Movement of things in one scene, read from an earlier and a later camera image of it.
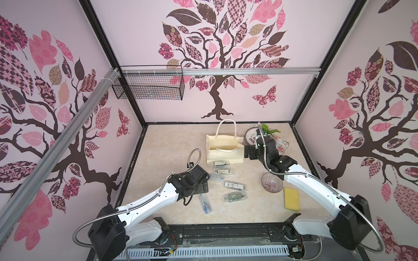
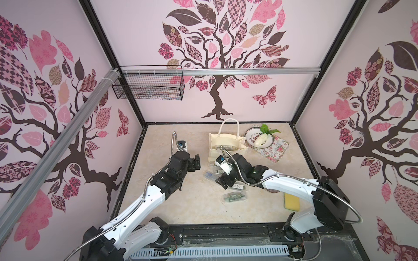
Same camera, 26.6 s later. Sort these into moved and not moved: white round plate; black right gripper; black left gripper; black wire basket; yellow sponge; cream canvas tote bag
Moved: black right gripper; black left gripper
Not moved: cream canvas tote bag; white round plate; yellow sponge; black wire basket
